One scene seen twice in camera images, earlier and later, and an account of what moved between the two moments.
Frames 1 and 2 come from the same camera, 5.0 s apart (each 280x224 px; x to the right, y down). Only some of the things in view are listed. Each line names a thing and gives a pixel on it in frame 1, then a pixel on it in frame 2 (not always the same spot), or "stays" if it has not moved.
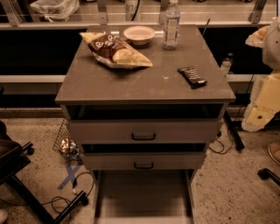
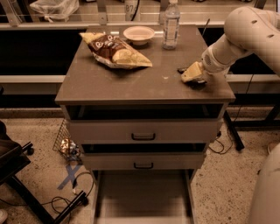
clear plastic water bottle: [171, 25] stays
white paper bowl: [139, 34] stays
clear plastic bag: [56, 10] stays
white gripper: [271, 46] → [209, 63]
